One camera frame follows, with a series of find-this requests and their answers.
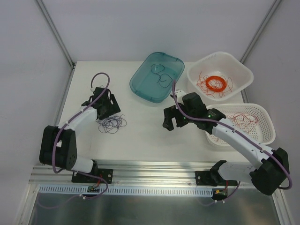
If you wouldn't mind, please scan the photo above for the red purple wire ball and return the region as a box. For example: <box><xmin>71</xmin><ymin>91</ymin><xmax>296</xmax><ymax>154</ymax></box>
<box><xmin>96</xmin><ymin>114</ymin><xmax>127</xmax><ymax>134</ymax></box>

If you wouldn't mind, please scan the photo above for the orange wire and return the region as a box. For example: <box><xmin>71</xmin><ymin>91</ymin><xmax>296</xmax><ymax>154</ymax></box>
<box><xmin>196</xmin><ymin>72</ymin><xmax>234</xmax><ymax>99</ymax></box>
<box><xmin>205</xmin><ymin>75</ymin><xmax>228</xmax><ymax>93</ymax></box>

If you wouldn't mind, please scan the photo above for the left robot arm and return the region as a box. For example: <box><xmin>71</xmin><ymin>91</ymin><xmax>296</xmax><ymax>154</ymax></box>
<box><xmin>39</xmin><ymin>87</ymin><xmax>121</xmax><ymax>184</ymax></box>

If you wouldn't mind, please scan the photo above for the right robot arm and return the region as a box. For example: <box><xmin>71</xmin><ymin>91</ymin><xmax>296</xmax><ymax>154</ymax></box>
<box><xmin>163</xmin><ymin>92</ymin><xmax>293</xmax><ymax>195</ymax></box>

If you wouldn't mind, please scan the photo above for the teal transparent plastic tray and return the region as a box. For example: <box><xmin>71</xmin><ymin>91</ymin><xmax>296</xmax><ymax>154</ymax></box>
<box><xmin>129</xmin><ymin>52</ymin><xmax>185</xmax><ymax>103</ymax></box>

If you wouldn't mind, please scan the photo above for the white deep plastic basket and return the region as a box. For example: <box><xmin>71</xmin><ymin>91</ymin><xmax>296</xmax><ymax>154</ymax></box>
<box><xmin>187</xmin><ymin>52</ymin><xmax>254</xmax><ymax>102</ymax></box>

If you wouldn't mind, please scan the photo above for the white perforated shallow basket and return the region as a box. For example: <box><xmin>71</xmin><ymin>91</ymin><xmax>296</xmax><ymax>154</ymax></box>
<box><xmin>207</xmin><ymin>103</ymin><xmax>276</xmax><ymax>145</ymax></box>

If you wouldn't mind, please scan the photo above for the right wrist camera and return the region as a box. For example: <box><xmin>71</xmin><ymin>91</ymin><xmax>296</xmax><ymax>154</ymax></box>
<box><xmin>175</xmin><ymin>90</ymin><xmax>186</xmax><ymax>104</ymax></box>

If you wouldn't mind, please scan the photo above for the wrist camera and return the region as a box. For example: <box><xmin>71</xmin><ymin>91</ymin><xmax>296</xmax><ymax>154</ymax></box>
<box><xmin>90</xmin><ymin>85</ymin><xmax>105</xmax><ymax>95</ymax></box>
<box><xmin>175</xmin><ymin>90</ymin><xmax>186</xmax><ymax>104</ymax></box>

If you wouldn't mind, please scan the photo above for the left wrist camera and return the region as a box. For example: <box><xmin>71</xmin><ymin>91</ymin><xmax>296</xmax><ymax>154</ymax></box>
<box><xmin>90</xmin><ymin>85</ymin><xmax>105</xmax><ymax>95</ymax></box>

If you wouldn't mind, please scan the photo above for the orange coiled wire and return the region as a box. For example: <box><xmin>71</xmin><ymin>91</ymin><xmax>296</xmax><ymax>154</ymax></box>
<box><xmin>205</xmin><ymin>75</ymin><xmax>228</xmax><ymax>93</ymax></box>

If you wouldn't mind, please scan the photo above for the dark blue wire in tray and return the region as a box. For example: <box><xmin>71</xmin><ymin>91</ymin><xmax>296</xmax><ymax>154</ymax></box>
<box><xmin>150</xmin><ymin>64</ymin><xmax>173</xmax><ymax>89</ymax></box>

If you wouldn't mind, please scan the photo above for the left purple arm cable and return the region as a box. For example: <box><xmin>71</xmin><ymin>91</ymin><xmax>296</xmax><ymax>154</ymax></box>
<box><xmin>52</xmin><ymin>72</ymin><xmax>111</xmax><ymax>174</ymax></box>

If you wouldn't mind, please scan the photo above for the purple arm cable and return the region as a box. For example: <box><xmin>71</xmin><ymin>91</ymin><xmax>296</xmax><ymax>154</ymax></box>
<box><xmin>172</xmin><ymin>80</ymin><xmax>293</xmax><ymax>190</ymax></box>
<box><xmin>52</xmin><ymin>72</ymin><xmax>111</xmax><ymax>174</ymax></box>

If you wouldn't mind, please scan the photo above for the dark red wire in basket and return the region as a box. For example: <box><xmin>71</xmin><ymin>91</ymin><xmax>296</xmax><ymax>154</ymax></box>
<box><xmin>210</xmin><ymin>112</ymin><xmax>260</xmax><ymax>143</ymax></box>

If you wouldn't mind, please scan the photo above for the aluminium mounting rail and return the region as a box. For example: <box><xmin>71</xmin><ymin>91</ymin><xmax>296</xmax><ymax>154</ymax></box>
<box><xmin>29</xmin><ymin>160</ymin><xmax>258</xmax><ymax>189</ymax></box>

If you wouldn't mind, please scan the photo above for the white slotted cable duct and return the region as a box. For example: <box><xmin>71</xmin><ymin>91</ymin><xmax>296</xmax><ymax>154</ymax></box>
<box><xmin>39</xmin><ymin>185</ymin><xmax>213</xmax><ymax>197</ymax></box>

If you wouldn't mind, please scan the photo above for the left aluminium frame post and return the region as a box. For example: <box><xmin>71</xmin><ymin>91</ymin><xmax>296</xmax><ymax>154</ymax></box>
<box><xmin>34</xmin><ymin>0</ymin><xmax>75</xmax><ymax>68</ymax></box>

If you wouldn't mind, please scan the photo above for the aluminium frame post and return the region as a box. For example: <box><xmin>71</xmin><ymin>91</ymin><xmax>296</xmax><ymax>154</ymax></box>
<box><xmin>240</xmin><ymin>0</ymin><xmax>284</xmax><ymax>64</ymax></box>
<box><xmin>34</xmin><ymin>0</ymin><xmax>75</xmax><ymax>68</ymax></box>

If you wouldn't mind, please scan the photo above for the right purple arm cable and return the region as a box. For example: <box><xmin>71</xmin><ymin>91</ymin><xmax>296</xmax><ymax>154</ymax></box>
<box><xmin>172</xmin><ymin>80</ymin><xmax>293</xmax><ymax>190</ymax></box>

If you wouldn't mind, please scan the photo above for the right aluminium frame post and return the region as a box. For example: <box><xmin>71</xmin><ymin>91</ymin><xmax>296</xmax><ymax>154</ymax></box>
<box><xmin>240</xmin><ymin>0</ymin><xmax>284</xmax><ymax>64</ymax></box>

